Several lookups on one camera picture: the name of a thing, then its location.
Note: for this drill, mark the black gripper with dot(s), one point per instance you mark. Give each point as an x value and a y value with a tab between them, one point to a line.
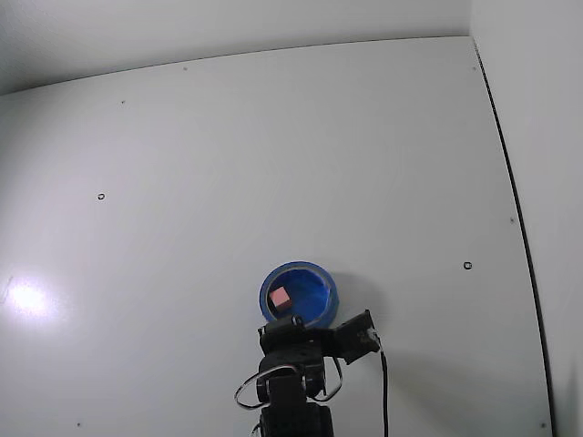
288	336

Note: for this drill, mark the orange cube block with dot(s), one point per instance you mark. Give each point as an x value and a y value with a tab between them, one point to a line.
279	299

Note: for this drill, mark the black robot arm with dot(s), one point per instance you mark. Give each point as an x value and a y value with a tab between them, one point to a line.
289	400

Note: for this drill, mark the blue tape roll bin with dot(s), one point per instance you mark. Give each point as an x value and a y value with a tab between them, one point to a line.
314	298

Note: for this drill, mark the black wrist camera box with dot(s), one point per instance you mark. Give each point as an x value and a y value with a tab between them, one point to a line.
357	337

